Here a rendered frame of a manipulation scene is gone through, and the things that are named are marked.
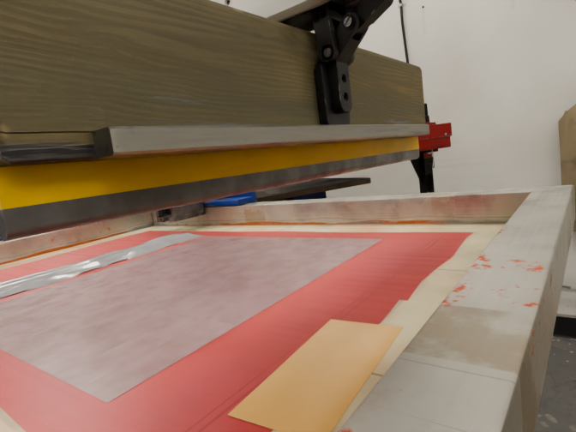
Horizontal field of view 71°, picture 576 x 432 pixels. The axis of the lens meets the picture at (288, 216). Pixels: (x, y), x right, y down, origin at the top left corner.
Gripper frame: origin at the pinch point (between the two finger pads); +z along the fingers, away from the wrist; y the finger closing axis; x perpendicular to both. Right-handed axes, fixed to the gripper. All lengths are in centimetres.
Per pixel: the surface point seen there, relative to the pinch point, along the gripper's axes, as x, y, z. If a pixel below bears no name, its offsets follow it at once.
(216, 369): -11.8, -0.5, 14.7
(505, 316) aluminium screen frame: -8.2, 13.2, 11.2
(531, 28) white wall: 200, -7, -40
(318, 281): 2.5, -3.0, 14.6
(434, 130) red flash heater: 128, -31, 1
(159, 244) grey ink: 9.9, -36.1, 14.0
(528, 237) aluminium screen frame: 4.9, 12.6, 11.0
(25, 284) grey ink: -8.5, -36.0, 14.0
